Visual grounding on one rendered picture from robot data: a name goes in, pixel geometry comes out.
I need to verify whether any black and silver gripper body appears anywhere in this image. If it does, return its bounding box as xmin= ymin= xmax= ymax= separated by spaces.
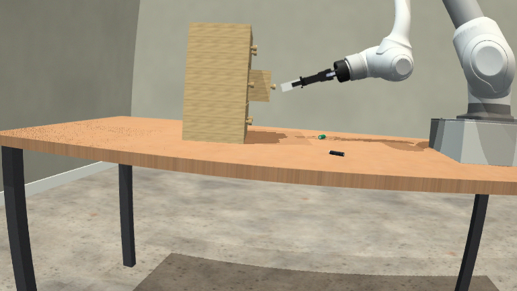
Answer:
xmin=331 ymin=60 xmax=350 ymax=83

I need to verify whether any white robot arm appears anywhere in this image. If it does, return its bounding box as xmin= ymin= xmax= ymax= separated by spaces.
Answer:
xmin=344 ymin=0 xmax=517 ymax=123

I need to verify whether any tall wooden chest of drawers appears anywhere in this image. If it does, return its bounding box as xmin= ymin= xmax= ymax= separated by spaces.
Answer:
xmin=182 ymin=22 xmax=252 ymax=144

